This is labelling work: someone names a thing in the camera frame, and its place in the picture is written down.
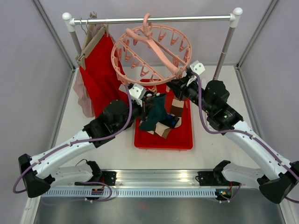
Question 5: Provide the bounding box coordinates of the red hanging cloth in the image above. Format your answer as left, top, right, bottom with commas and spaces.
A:
79, 35, 128, 117

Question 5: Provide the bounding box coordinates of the pink hanging garment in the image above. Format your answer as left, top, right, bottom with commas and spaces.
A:
73, 66, 95, 118

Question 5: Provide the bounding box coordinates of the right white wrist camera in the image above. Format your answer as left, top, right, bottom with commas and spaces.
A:
189, 60, 206, 82

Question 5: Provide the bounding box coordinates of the red plastic tray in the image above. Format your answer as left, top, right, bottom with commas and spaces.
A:
134, 84, 193, 150

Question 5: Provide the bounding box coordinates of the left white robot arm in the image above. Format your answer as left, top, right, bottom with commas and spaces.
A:
18, 91, 162, 198

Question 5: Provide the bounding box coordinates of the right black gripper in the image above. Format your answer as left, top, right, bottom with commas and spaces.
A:
167, 74, 213, 114

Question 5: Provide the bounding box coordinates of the pink round clip hanger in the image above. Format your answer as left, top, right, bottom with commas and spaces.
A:
111, 13, 192, 86

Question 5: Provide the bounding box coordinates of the teal christmas sock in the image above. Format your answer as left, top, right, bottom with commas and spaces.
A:
139, 93, 167, 132

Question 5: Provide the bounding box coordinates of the purple cable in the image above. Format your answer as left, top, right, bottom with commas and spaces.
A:
13, 85, 133, 194
191, 71, 299, 203

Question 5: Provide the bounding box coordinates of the aluminium frame post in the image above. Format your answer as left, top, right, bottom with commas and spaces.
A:
31, 0, 75, 71
236, 0, 280, 70

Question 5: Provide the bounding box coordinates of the white slotted cable duct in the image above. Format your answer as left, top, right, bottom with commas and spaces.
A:
42, 188, 216, 198

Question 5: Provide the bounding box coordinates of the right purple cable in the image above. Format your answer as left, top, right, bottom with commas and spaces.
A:
191, 71, 299, 203

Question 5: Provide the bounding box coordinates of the metal clothes rack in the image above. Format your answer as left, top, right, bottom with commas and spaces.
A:
62, 7, 243, 80

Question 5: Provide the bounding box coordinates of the brown beige striped sock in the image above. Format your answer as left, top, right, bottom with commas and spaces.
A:
139, 96, 185, 139

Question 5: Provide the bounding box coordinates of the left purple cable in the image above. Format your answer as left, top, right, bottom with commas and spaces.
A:
13, 85, 133, 194

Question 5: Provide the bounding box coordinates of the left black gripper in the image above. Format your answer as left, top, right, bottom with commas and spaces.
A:
114, 97, 155, 133

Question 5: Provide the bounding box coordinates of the beige clip hanger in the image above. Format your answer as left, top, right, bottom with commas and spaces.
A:
76, 22, 109, 69

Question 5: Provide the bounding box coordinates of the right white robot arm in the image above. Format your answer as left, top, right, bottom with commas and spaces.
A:
166, 77, 299, 204

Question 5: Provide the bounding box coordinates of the aluminium frame post left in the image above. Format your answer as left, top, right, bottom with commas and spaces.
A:
31, 0, 75, 71

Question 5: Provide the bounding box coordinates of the aluminium frame post right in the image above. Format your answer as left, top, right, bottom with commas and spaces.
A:
236, 0, 280, 70

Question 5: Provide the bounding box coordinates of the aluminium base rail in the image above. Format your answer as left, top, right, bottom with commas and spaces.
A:
51, 169, 264, 187

